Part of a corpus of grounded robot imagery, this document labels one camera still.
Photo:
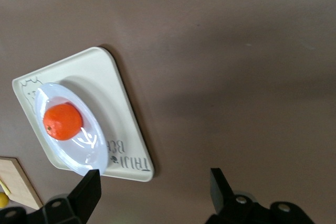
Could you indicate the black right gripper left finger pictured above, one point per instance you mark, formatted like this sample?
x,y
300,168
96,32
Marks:
x,y
84,192

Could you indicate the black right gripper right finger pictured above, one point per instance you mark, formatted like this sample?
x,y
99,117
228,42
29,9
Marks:
x,y
223,195

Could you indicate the lavender round plate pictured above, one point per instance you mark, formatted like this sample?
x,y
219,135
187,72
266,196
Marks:
x,y
78,153

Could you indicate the orange mandarin fruit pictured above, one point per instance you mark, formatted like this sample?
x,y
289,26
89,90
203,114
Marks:
x,y
63,121

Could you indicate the wooden cutting board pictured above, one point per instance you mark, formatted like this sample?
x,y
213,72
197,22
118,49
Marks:
x,y
18,179

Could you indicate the yellow plastic knife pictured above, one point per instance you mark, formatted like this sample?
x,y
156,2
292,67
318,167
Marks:
x,y
5,187

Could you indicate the yellow lemon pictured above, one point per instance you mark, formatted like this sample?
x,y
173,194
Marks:
x,y
3,200

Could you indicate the cream bear print tray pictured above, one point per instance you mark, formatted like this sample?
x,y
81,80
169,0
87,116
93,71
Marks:
x,y
115,108

